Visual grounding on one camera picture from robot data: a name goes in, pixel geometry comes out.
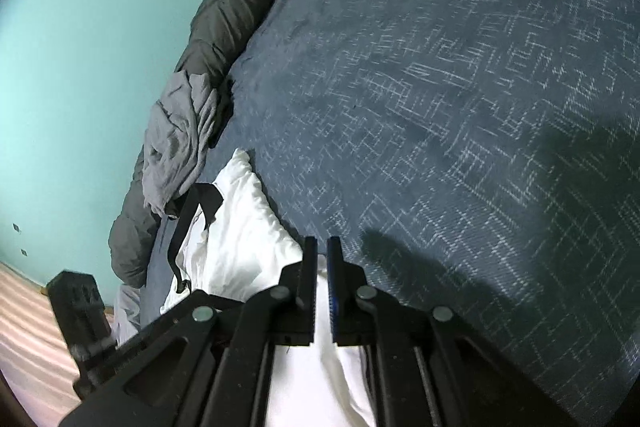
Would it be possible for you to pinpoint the white polo shirt black trim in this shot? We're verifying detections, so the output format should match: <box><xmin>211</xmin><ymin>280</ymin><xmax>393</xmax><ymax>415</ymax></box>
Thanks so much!
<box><xmin>177</xmin><ymin>150</ymin><xmax>374</xmax><ymax>427</ymax></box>

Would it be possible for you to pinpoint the black garment under grey cloth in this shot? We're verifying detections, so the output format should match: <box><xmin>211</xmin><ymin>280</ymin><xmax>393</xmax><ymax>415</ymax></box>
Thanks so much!
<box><xmin>166</xmin><ymin>183</ymin><xmax>224</xmax><ymax>222</ymax></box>

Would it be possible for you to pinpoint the light grey crumpled garment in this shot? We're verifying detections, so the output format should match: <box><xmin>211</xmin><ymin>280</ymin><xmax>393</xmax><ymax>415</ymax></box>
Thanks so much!
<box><xmin>142</xmin><ymin>70</ymin><xmax>218</xmax><ymax>217</ymax></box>

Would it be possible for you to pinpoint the blue patterned bed sheet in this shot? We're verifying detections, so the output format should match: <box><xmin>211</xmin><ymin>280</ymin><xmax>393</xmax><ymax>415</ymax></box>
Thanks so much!
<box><xmin>139</xmin><ymin>0</ymin><xmax>640</xmax><ymax>427</ymax></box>

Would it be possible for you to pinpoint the dark grey rolled duvet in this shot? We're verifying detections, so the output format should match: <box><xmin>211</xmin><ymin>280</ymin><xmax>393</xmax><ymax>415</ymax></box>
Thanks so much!
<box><xmin>108</xmin><ymin>0</ymin><xmax>274</xmax><ymax>288</ymax></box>

